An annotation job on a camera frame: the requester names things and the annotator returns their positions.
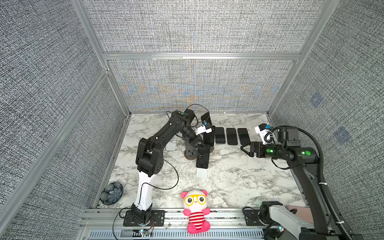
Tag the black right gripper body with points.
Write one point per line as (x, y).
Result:
(262, 149)

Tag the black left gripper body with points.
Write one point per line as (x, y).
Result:
(194, 139)

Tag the black front phone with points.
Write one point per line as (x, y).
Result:
(203, 157)

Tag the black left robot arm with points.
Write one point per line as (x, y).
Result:
(150, 158)

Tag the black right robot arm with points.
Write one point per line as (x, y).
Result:
(305, 160)

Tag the black phone right wooden stand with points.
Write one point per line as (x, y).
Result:
(209, 138)

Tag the white rear phone stand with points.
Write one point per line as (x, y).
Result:
(171, 146)

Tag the white phone stand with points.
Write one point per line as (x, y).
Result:
(171, 146)
(202, 173)

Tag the white front phone stand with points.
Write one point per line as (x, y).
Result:
(202, 173)

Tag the pink panda plush toy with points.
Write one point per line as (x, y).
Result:
(196, 209)

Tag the pink pad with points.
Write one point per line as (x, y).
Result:
(302, 212)

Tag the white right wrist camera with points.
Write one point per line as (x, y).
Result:
(264, 131)

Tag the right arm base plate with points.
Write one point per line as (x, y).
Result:
(252, 217)

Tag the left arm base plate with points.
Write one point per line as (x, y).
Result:
(154, 218)

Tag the aluminium front rail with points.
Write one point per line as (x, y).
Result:
(226, 224)

